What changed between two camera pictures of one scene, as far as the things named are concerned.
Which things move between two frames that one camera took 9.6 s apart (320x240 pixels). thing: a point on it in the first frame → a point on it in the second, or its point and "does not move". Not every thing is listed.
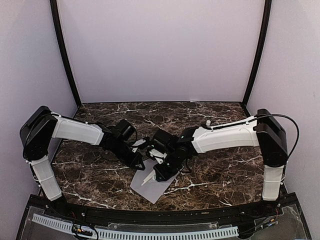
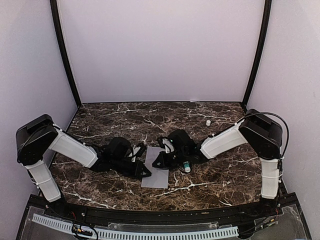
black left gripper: (133, 161) → (136, 171)
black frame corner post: (267, 16) does not move
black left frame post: (53, 5) does not move
